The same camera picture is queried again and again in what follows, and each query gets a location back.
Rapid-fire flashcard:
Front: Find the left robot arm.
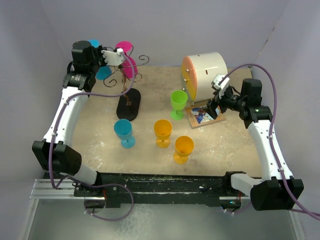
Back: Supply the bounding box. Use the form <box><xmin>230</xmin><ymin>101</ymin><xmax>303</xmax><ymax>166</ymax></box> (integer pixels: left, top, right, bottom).
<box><xmin>32</xmin><ymin>40</ymin><xmax>104</xmax><ymax>196</ymax></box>

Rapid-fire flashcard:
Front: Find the orange wine glass left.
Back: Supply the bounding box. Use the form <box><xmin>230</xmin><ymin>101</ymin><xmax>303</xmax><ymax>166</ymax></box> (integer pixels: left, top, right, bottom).
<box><xmin>153</xmin><ymin>119</ymin><xmax>172</xmax><ymax>149</ymax></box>

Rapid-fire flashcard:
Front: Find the orange wine glass right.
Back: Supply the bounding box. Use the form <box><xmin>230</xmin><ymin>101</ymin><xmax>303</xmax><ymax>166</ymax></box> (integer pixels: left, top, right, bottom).
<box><xmin>173</xmin><ymin>135</ymin><xmax>194</xmax><ymax>165</ymax></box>

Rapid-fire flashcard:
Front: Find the blue wine glass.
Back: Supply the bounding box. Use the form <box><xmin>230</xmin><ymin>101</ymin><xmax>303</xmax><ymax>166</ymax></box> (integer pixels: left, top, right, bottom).
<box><xmin>114</xmin><ymin>119</ymin><xmax>136</xmax><ymax>149</ymax></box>
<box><xmin>88</xmin><ymin>39</ymin><xmax>112</xmax><ymax>81</ymax></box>

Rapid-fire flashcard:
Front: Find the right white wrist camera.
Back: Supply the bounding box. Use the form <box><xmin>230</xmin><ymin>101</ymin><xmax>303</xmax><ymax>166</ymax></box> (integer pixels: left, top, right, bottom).
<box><xmin>211</xmin><ymin>74</ymin><xmax>230</xmax><ymax>99</ymax></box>

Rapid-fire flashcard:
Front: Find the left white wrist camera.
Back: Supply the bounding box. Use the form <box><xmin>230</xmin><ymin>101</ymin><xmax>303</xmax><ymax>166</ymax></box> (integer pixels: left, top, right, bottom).
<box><xmin>101</xmin><ymin>48</ymin><xmax>125</xmax><ymax>66</ymax></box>

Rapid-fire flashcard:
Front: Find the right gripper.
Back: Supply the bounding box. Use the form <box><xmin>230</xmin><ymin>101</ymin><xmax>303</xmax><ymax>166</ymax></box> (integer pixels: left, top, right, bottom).
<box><xmin>202</xmin><ymin>85</ymin><xmax>247</xmax><ymax>119</ymax></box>

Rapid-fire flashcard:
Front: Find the children's picture book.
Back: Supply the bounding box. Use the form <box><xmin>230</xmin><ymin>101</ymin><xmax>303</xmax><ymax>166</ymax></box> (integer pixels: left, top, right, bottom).
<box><xmin>185</xmin><ymin>100</ymin><xmax>226</xmax><ymax>129</ymax></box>

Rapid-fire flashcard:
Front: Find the purple cable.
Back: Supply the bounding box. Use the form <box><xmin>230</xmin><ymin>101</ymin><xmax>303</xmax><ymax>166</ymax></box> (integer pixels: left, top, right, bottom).
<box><xmin>221</xmin><ymin>63</ymin><xmax>320</xmax><ymax>222</ymax></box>
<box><xmin>48</xmin><ymin>52</ymin><xmax>136</xmax><ymax>221</ymax></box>

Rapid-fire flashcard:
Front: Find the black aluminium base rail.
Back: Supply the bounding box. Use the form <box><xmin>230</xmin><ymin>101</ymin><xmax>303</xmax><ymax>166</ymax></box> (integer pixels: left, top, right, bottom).
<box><xmin>29</xmin><ymin>171</ymin><xmax>251</xmax><ymax>210</ymax></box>

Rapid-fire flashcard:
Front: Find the pink plastic wine glass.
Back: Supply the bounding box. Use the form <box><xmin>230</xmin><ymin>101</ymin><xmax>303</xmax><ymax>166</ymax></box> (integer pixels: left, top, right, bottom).
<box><xmin>115</xmin><ymin>40</ymin><xmax>138</xmax><ymax>79</ymax></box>

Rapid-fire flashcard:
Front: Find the orange wine glass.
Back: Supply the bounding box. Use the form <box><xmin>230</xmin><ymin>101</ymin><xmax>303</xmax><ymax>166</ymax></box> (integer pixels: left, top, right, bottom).
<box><xmin>173</xmin><ymin>135</ymin><xmax>194</xmax><ymax>165</ymax></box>
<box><xmin>153</xmin><ymin>119</ymin><xmax>172</xmax><ymax>149</ymax></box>

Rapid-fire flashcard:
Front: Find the metal wine glass rack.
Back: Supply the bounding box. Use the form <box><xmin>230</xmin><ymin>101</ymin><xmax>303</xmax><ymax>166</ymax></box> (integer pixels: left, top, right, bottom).
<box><xmin>104</xmin><ymin>47</ymin><xmax>150</xmax><ymax>121</ymax></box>

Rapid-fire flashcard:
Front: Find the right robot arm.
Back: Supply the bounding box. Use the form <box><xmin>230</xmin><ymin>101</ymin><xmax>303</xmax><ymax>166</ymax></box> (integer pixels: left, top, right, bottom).
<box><xmin>206</xmin><ymin>74</ymin><xmax>304</xmax><ymax>211</ymax></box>

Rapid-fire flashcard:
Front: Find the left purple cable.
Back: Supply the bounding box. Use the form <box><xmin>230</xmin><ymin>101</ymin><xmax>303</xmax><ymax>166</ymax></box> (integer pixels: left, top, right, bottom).
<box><xmin>48</xmin><ymin>52</ymin><xmax>136</xmax><ymax>221</ymax></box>

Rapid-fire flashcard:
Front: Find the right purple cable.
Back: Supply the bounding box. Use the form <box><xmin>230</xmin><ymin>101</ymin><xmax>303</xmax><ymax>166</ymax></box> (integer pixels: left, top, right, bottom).
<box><xmin>221</xmin><ymin>63</ymin><xmax>320</xmax><ymax>222</ymax></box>

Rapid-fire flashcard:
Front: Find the white round drawer cabinet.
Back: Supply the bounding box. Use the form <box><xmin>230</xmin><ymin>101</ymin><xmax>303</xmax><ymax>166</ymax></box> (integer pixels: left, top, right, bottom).
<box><xmin>180</xmin><ymin>52</ymin><xmax>228</xmax><ymax>105</ymax></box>

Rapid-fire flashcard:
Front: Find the green plastic wine glass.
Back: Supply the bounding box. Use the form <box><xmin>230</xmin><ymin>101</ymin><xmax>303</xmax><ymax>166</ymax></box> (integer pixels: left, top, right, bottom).
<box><xmin>170</xmin><ymin>90</ymin><xmax>188</xmax><ymax>121</ymax></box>

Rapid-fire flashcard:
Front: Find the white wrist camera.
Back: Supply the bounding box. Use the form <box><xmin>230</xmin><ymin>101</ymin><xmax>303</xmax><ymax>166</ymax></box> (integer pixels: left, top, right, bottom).
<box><xmin>101</xmin><ymin>48</ymin><xmax>125</xmax><ymax>66</ymax></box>
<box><xmin>211</xmin><ymin>74</ymin><xmax>230</xmax><ymax>99</ymax></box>

